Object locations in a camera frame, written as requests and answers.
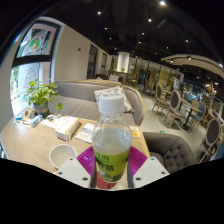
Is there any white printed leaflet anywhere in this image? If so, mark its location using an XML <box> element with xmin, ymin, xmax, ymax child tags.
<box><xmin>40</xmin><ymin>114</ymin><xmax>69</xmax><ymax>129</ymax></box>

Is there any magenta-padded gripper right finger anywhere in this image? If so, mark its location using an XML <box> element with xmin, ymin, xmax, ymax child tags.
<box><xmin>126</xmin><ymin>145</ymin><xmax>170</xmax><ymax>189</ymax></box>

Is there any wooden stand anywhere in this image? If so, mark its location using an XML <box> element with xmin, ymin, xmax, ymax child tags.
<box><xmin>20</xmin><ymin>106</ymin><xmax>37</xmax><ymax>121</ymax></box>

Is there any brown mug with white inside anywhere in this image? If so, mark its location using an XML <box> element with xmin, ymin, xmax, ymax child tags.
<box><xmin>48</xmin><ymin>143</ymin><xmax>78</xmax><ymax>170</ymax></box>

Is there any grey white zigzag pillow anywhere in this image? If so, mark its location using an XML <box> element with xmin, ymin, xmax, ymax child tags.
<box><xmin>93</xmin><ymin>86</ymin><xmax>135</xmax><ymax>114</ymax></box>

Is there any light blue small box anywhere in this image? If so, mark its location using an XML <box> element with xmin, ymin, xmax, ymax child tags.
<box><xmin>29</xmin><ymin>113</ymin><xmax>44</xmax><ymax>129</ymax></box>

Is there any group of ceiling spotlights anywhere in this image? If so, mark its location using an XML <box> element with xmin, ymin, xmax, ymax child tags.
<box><xmin>96</xmin><ymin>0</ymin><xmax>224</xmax><ymax>68</ymax></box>

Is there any dark dining table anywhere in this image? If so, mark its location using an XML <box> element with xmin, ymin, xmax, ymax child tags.
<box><xmin>181</xmin><ymin>98</ymin><xmax>203</xmax><ymax>131</ymax></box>

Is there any grey tufted armchair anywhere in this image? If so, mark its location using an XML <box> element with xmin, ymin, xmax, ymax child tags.
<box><xmin>142</xmin><ymin>131</ymin><xmax>201</xmax><ymax>174</ymax></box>

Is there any curved beige ceiling canopy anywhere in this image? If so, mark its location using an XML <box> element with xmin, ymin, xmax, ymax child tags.
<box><xmin>160</xmin><ymin>53</ymin><xmax>224</xmax><ymax>81</ymax></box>

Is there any green potted plant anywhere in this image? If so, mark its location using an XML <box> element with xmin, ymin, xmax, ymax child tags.
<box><xmin>22</xmin><ymin>78</ymin><xmax>64</xmax><ymax>118</ymax></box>

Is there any group of dining chairs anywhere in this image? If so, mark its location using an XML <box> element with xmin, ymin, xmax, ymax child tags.
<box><xmin>151</xmin><ymin>83</ymin><xmax>224</xmax><ymax>164</ymax></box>

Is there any clear bottle with green label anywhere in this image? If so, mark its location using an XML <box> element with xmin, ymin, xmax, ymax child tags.
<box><xmin>91</xmin><ymin>92</ymin><xmax>134</xmax><ymax>184</ymax></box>

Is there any yellow card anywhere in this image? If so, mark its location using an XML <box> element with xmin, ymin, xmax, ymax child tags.
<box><xmin>129</xmin><ymin>125</ymin><xmax>142</xmax><ymax>138</ymax></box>

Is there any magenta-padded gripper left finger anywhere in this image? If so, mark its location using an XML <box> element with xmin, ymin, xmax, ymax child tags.
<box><xmin>53</xmin><ymin>145</ymin><xmax>98</xmax><ymax>189</ymax></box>

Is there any white paper slip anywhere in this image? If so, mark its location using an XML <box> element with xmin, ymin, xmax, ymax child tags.
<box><xmin>75</xmin><ymin>129</ymin><xmax>94</xmax><ymax>144</ymax></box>

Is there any grey curved sofa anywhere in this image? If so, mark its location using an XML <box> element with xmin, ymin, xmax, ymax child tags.
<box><xmin>48</xmin><ymin>78</ymin><xmax>147</xmax><ymax>126</ymax></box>

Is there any window with festive stickers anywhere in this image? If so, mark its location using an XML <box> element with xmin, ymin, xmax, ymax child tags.
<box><xmin>9</xmin><ymin>20</ymin><xmax>62</xmax><ymax>116</ymax></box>

